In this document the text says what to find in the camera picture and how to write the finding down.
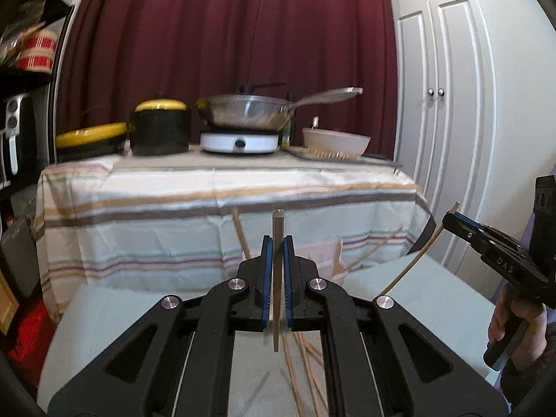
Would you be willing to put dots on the olive oil bottle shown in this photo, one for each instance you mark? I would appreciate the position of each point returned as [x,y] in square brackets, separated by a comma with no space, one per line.
[286,132]

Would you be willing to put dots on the wooden chopstick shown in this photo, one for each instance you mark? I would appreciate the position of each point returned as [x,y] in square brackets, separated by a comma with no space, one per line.
[277,226]
[408,269]

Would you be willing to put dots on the steel wok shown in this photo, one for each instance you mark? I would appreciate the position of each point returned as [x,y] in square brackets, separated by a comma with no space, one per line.
[243,113]

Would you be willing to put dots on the black shelf rack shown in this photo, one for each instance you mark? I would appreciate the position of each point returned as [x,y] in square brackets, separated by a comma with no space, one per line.
[26,78]

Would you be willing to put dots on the red striped round box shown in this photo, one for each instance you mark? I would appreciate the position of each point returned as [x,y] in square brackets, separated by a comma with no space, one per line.
[39,52]

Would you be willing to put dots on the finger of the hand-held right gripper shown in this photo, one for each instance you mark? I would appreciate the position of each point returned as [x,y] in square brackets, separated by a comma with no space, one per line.
[495,231]
[460,232]

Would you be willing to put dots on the red patterned bag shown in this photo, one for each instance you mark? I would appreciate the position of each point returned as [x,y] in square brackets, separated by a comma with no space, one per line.
[30,339]

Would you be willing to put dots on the black pot with yellow lid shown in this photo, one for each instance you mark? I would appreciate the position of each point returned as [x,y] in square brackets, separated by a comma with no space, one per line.
[160,128]

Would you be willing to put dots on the white bowl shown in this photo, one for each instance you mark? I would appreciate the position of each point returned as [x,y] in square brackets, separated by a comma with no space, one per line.
[336,141]

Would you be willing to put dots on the grey tray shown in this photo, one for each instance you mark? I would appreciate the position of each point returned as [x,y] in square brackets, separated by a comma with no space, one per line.
[378,161]

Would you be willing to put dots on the white induction cooker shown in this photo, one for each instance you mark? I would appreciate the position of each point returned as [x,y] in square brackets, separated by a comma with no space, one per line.
[239,142]

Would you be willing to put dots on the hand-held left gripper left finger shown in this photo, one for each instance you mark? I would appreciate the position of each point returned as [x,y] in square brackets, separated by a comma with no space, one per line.
[267,278]

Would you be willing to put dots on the white cabinet doors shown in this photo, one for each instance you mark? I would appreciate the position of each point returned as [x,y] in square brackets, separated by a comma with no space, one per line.
[456,139]

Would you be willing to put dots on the person's right forearm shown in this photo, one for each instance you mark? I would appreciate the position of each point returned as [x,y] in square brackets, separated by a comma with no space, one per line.
[530,382]

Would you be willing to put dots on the person's right hand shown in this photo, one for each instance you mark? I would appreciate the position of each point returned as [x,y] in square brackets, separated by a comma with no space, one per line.
[527,325]

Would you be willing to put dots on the maroon curtain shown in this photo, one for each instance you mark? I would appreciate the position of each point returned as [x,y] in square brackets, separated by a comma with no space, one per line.
[226,30]

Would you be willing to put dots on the striped tablecloth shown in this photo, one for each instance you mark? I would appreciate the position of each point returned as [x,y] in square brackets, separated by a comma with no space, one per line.
[152,221]

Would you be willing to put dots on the flat black pan yellow lid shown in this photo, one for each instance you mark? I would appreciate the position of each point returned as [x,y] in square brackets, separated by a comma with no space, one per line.
[91,137]

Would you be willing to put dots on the bunch of wooden chopsticks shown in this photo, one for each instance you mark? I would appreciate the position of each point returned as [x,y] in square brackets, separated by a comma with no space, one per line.
[240,231]

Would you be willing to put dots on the dark storage box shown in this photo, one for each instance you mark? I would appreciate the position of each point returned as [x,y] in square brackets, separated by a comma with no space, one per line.
[17,260]

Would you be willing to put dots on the black air fryer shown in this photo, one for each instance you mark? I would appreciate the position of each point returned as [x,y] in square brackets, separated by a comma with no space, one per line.
[15,139]

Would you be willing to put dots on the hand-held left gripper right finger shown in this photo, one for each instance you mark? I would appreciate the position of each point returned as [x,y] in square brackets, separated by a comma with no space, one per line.
[287,278]

